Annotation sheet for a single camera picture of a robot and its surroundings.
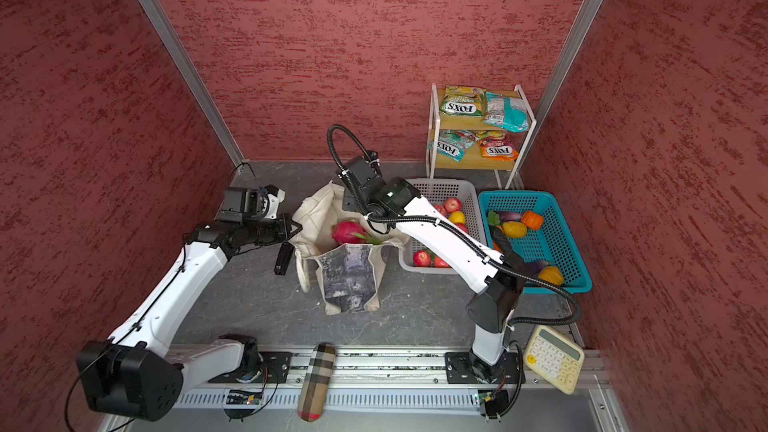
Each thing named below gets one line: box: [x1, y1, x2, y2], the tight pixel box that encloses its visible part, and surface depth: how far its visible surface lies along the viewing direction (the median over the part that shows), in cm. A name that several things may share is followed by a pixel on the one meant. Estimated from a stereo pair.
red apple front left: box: [413, 250, 431, 267], surface depth 91 cm
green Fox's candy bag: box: [428, 129, 479, 163], surface depth 103 cm
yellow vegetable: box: [503, 221, 527, 239], surface depth 99 cm
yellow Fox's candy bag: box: [439, 85, 486, 117], surface depth 91 cm
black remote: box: [274, 241, 295, 276], surface depth 94 cm
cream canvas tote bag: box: [289, 183, 409, 315], surface depth 77 cm
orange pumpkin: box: [521, 210, 545, 230], surface depth 99 cm
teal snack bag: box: [482, 92, 529, 133], surface depth 87 cm
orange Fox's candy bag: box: [478, 138, 519, 161], surface depth 103 cm
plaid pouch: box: [297, 342, 336, 423], surface depth 71 cm
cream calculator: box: [523, 325, 585, 395], surface depth 76 cm
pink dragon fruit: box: [331, 221, 382, 245], surface depth 93 cm
